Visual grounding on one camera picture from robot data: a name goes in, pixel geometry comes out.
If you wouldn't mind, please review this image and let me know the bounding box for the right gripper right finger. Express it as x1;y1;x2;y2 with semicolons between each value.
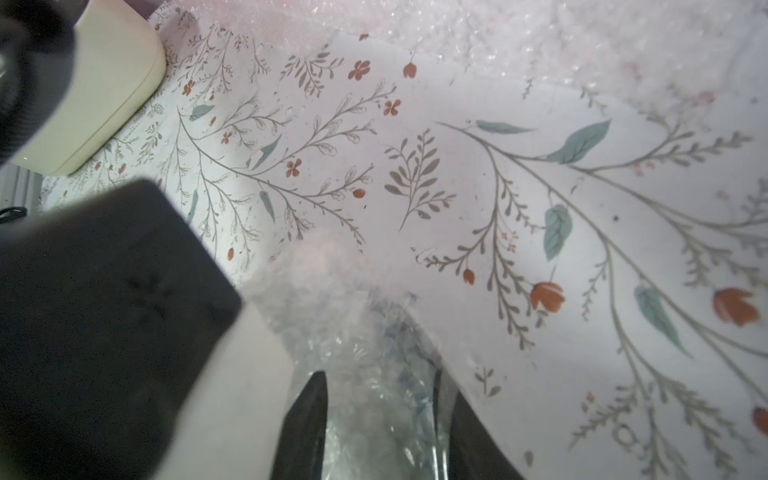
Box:
447;393;524;480

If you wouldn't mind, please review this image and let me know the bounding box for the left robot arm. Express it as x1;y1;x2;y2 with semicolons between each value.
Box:
1;179;311;479

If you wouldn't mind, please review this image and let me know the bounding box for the floral table mat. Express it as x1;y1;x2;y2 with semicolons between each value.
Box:
41;1;767;479

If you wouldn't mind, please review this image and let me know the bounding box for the cream rectangular bin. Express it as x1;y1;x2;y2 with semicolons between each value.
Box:
10;0;166;176

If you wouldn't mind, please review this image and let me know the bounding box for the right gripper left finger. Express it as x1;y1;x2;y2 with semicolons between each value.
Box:
270;371;329;480

